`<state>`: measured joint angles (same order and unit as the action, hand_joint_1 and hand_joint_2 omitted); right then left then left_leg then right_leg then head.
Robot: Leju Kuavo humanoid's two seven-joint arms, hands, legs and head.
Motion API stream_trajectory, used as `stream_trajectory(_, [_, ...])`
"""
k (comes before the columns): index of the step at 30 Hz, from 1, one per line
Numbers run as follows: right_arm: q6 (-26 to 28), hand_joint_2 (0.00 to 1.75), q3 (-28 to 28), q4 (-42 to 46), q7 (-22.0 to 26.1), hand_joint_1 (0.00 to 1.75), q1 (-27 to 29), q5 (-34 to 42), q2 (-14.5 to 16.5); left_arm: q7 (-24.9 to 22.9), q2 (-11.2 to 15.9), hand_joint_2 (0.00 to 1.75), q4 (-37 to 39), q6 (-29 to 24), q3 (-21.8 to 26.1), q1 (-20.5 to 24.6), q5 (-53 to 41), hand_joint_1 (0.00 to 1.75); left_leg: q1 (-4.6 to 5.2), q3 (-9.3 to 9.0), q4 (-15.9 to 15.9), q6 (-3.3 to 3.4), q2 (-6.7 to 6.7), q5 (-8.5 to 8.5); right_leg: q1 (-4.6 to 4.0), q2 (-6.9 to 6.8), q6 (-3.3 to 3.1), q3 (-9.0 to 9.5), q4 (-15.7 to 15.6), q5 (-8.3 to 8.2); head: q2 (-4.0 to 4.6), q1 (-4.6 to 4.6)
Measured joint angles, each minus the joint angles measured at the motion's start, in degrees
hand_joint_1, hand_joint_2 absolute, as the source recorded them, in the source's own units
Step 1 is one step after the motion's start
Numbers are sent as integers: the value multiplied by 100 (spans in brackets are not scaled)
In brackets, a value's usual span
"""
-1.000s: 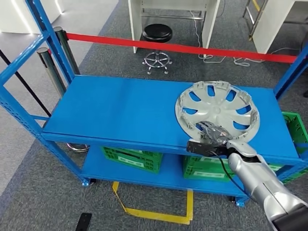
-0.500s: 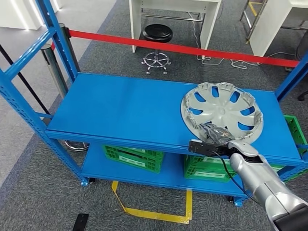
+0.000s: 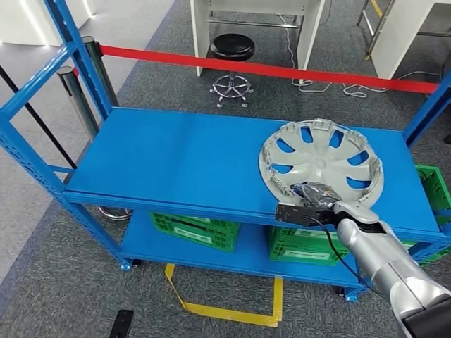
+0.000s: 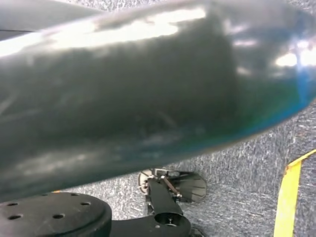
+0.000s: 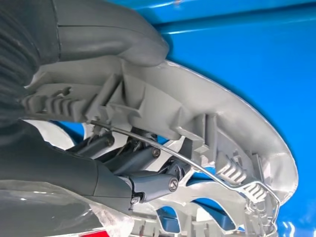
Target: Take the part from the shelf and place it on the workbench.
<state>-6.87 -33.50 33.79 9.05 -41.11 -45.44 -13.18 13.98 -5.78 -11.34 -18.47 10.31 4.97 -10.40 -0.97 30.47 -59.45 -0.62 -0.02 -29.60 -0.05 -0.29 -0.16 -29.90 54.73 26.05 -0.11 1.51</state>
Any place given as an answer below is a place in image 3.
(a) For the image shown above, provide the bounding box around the white floor cable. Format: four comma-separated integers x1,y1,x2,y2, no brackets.
278,13,441,99

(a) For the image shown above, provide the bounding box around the black barrier belt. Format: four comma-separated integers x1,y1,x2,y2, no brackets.
0,64,78,170

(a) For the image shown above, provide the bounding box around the grey plastic wheel hubcap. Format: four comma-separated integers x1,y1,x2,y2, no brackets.
258,118,385,211

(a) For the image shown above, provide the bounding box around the red barrier belt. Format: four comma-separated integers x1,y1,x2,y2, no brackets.
72,44,440,94

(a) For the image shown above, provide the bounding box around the green plastic crate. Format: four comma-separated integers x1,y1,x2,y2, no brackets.
402,164,451,267
150,212,241,254
269,226,355,267

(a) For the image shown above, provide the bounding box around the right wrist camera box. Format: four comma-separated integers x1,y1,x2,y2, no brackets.
275,203,338,229

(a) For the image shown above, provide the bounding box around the yellow floor tape marking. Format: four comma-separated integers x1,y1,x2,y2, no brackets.
165,263,283,328

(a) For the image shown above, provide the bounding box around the chrome stanchion post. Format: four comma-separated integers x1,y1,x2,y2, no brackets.
56,65,134,222
82,36,119,108

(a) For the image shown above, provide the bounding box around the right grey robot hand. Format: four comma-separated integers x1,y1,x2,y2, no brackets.
290,182,345,210

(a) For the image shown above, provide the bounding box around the black round stool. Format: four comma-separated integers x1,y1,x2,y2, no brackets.
209,33,255,108

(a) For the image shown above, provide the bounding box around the blue metal shelf rack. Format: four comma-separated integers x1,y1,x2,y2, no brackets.
0,0,451,303

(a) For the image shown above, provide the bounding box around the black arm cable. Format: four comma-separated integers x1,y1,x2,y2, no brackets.
304,215,387,299

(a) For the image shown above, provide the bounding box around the white desk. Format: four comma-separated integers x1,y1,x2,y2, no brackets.
190,0,326,85
369,0,451,80

